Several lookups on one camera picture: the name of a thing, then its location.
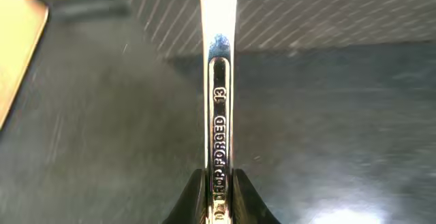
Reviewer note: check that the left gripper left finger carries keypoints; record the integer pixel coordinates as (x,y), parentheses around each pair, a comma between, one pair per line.
(194,203)

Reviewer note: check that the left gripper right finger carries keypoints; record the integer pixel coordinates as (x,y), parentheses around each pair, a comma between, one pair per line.
(245,203)

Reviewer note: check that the wrench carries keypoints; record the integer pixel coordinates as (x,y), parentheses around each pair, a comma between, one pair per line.
(218,98)

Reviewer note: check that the black pegboard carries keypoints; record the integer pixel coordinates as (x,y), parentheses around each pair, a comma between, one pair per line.
(340,13)

